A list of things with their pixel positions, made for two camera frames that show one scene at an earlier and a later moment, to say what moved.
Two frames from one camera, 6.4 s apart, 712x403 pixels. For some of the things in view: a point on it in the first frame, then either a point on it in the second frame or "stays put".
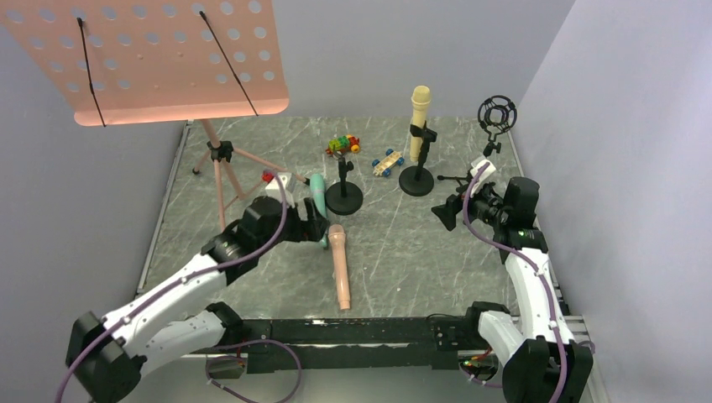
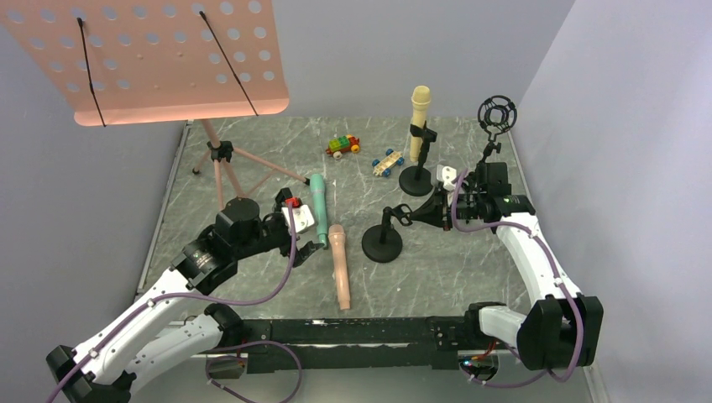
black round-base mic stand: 343,198 → 383,243
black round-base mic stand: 416,180 stays put
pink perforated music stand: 130,63 stays put
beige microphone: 421,98 stays put
